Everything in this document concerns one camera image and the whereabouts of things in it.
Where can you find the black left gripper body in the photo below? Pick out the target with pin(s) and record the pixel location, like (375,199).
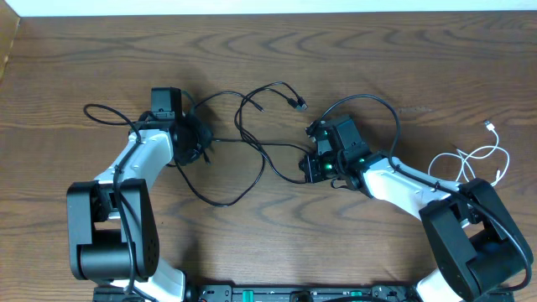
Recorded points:
(197,137)

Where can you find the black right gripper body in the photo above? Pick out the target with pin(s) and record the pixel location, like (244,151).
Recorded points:
(320,168)

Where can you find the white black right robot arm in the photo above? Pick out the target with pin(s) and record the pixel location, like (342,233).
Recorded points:
(475,242)

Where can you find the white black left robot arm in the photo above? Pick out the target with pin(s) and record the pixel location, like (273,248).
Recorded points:
(113,238)

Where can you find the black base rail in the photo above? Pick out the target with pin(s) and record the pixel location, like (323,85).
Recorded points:
(227,293)

